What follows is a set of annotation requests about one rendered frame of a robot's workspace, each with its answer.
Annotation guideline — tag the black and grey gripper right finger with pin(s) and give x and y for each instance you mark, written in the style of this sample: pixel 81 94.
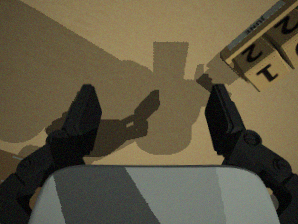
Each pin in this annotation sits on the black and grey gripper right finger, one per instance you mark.
pixel 247 151

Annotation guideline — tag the beige number cube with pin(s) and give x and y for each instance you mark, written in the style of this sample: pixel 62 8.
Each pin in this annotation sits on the beige number cube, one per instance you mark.
pixel 261 64
pixel 283 36

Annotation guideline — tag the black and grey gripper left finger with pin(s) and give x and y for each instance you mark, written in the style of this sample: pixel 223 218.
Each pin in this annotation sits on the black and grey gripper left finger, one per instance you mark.
pixel 63 148

